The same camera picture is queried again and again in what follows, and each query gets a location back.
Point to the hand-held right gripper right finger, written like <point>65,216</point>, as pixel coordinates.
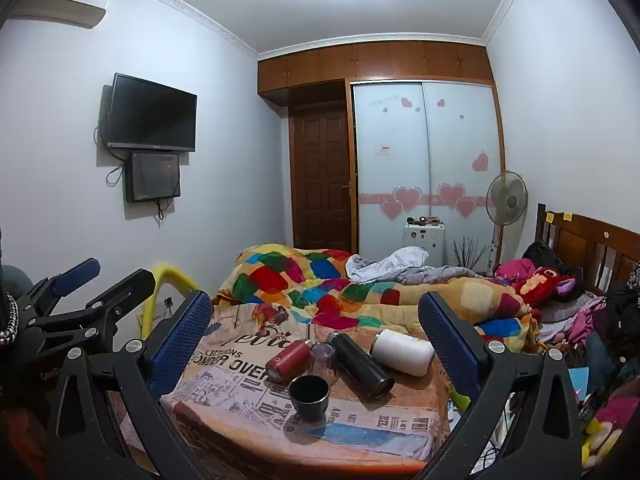
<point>450,345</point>

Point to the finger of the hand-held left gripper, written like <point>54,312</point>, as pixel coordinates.
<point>127,287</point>
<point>75,274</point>

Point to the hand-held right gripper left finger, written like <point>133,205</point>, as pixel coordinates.
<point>184,342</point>

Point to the white cup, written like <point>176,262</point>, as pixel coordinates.
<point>402,352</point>

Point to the tall black thermos cup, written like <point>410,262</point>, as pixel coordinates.
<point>360,365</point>

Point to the red cup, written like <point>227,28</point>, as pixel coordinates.
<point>286,360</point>

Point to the small clear cup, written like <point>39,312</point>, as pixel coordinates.
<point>323,357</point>

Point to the short black cup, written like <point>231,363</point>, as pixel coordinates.
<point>308,400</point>

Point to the newspaper print tablecloth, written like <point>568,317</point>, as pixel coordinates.
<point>235,385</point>

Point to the grey bed sheet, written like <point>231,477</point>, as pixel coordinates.
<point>450,274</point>

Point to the dried twig bundle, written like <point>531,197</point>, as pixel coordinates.
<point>470,255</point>

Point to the pink cloth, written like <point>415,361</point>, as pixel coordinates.
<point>515,270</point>

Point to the white checked garment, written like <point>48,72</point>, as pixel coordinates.
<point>395,257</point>

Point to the small white cabinet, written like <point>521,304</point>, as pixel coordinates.
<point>424,242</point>

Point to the red plush toy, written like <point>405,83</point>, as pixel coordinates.
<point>542,285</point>

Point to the colourful patchwork quilt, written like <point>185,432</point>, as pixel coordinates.
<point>280,276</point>

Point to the black bag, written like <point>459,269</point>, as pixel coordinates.
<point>539,252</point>

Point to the pink clothes pile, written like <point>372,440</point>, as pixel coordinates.
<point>587,327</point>

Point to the standing fan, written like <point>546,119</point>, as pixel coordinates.
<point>509,201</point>

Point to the wooden headboard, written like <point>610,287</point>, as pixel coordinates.
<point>585,240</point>

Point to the dark clothing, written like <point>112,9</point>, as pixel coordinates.
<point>622,310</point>

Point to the yellow plush toy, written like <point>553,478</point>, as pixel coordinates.
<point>602,440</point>

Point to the sliding wardrobe with heart stickers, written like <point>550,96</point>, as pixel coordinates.
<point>430,160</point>

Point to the brown wooden door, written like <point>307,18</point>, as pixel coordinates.
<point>322,180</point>

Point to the wooden overhead cabinets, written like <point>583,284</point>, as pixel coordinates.
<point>375,62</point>

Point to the small black wall monitor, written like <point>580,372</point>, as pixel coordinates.
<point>152,176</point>

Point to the wall-mounted black television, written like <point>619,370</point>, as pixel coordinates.
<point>152,112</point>

